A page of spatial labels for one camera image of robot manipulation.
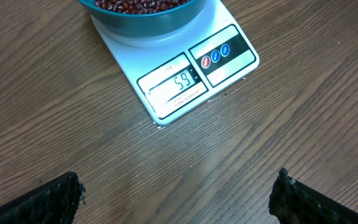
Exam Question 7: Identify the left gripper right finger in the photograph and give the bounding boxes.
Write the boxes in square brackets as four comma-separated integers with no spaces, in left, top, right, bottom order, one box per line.
[268,168,358,224]

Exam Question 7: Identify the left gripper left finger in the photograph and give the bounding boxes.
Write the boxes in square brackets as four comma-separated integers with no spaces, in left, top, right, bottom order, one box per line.
[0,172,86,224]

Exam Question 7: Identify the white digital kitchen scale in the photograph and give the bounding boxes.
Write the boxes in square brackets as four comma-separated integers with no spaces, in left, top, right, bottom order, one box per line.
[92,0,260,126]

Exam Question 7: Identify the teal metal bowl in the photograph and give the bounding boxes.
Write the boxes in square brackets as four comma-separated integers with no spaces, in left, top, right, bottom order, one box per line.
[78,0,207,37]

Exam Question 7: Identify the red beans in bowl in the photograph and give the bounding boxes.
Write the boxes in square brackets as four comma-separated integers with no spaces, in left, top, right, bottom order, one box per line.
[94,0,190,14]

